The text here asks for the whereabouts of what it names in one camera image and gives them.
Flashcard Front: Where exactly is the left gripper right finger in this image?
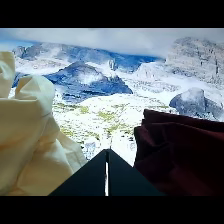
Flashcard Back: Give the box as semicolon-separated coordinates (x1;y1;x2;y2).
108;148;165;197

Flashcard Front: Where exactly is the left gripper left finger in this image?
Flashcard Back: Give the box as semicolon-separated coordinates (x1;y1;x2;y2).
48;148;109;197

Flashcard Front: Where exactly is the dark red garment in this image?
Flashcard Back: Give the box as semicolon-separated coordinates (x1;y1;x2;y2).
132;108;224;197

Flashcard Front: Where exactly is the cream garment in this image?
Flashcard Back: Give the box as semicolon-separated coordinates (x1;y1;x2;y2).
0;51;89;197

